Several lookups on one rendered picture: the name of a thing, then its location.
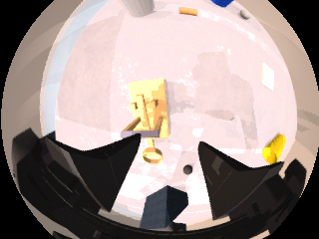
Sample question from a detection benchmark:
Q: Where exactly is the orange flat bar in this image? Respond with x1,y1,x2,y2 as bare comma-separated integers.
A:
178,8,198,16

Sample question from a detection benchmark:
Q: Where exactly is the blue cup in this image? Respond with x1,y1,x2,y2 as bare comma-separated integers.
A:
210,0,234,8

